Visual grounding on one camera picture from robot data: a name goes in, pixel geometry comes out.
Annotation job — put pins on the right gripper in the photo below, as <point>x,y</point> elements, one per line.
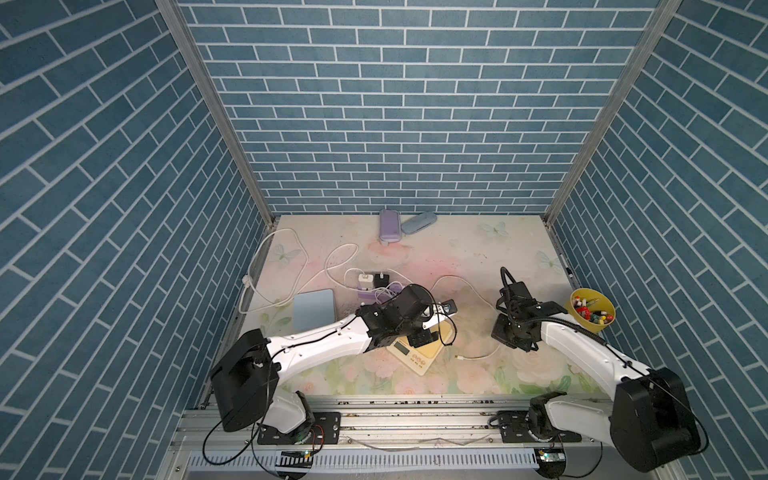
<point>500,318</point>

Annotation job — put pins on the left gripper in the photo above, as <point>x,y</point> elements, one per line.
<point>423,338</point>

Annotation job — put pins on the yellow electronic scale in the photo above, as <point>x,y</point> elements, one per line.
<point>420,352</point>

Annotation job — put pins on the purple power strip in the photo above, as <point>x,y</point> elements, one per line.
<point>380,294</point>

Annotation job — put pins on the black charger adapter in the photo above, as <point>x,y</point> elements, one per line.
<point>381,280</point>

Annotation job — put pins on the white charger adapter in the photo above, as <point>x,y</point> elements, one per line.
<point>365,281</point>

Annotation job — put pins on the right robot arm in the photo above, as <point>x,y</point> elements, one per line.
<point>646,415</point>

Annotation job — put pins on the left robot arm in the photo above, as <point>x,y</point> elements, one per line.
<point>246,380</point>

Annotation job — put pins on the blue electronic scale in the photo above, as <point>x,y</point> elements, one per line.
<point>313,310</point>

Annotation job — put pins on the yellow cup with markers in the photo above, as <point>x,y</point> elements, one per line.
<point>591,309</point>

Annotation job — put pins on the purple case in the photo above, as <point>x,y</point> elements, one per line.
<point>389,227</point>

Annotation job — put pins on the grey blue case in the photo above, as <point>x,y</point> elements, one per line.
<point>418,223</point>

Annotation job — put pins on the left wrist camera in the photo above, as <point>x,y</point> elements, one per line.
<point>447,308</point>

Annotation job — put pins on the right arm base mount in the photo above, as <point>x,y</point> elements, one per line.
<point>518,426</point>

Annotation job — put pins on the aluminium rail frame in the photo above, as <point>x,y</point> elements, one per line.
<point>388,437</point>

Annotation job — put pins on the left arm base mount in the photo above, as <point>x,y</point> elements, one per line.
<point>321,428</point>

